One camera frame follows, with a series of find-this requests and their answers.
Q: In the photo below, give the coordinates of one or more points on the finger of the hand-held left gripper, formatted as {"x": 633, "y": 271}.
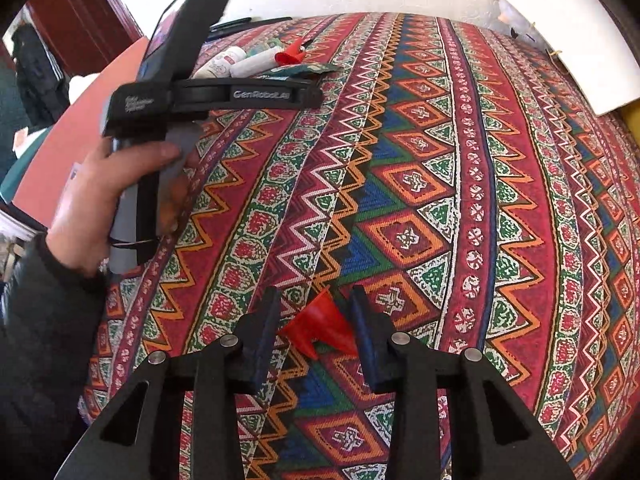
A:
{"x": 190, "y": 35}

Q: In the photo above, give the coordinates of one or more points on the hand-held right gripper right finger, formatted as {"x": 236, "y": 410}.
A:
{"x": 367, "y": 345}

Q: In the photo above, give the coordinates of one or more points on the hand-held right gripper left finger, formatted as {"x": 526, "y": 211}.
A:
{"x": 262, "y": 340}

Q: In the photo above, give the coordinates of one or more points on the red funnel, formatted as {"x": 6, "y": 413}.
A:
{"x": 320, "y": 325}
{"x": 289, "y": 56}

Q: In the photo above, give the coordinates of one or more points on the pink cardboard box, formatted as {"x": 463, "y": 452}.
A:
{"x": 92, "y": 115}

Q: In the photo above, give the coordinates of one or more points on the person's left hand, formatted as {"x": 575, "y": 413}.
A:
{"x": 80, "y": 210}

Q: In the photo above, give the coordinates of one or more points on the white tube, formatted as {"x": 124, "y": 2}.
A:
{"x": 255, "y": 64}

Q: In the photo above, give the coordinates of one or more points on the white pill bottle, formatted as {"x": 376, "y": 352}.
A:
{"x": 220, "y": 62}

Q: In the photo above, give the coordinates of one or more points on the black rod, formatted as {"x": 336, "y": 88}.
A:
{"x": 230, "y": 24}
{"x": 265, "y": 25}

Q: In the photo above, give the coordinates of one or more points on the teal packet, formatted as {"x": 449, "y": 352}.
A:
{"x": 305, "y": 70}

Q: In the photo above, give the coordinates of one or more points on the dark red wooden door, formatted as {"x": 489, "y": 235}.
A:
{"x": 85, "y": 5}

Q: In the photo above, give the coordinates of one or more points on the black jacket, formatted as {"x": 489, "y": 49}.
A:
{"x": 35, "y": 75}

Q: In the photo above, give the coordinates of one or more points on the small white plush doll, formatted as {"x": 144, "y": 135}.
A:
{"x": 515, "y": 15}

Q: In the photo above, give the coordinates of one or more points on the yellow cushion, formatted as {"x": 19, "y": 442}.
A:
{"x": 632, "y": 120}

